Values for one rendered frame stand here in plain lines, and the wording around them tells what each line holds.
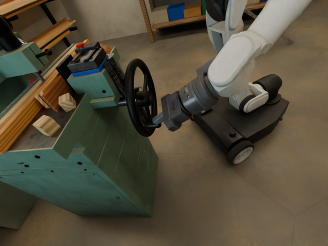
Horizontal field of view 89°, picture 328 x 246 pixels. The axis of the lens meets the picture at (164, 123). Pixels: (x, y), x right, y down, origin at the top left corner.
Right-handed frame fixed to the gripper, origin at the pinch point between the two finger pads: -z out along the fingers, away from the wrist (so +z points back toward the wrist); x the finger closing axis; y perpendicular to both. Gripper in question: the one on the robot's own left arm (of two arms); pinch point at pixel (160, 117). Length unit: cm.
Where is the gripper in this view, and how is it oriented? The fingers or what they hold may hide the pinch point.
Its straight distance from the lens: 53.6
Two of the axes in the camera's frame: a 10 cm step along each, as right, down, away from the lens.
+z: 7.3, -4.1, -5.5
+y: -6.8, -3.0, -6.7
